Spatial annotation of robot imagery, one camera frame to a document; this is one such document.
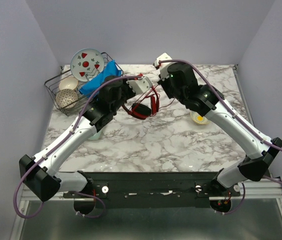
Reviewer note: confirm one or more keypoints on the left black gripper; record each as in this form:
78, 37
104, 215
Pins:
132, 94

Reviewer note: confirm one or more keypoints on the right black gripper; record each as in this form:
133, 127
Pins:
164, 83

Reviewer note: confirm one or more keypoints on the red black headphones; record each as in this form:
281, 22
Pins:
141, 111

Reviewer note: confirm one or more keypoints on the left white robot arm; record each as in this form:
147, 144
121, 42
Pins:
40, 173

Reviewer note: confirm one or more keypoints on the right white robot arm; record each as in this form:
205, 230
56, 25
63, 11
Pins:
259, 148

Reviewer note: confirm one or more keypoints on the blue cloth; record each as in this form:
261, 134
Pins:
111, 69

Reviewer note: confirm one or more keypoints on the watermelon pattern plate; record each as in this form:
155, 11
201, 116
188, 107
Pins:
87, 64

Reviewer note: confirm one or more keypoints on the mint green rectangular tray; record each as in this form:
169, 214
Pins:
96, 136

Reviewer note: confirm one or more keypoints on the cream ceramic bowl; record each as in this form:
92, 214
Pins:
69, 82

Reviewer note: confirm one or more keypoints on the grey patterned bowl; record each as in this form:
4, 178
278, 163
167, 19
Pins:
66, 98

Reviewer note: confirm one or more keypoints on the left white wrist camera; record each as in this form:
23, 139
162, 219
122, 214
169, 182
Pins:
140, 86

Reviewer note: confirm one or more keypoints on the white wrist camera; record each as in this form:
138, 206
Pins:
140, 86
162, 67

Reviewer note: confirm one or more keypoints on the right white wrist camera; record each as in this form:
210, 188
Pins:
162, 67

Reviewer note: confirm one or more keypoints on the black wire dish rack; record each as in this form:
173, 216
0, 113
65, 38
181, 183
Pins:
52, 88

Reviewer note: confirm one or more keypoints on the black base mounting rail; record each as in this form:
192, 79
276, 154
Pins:
153, 189

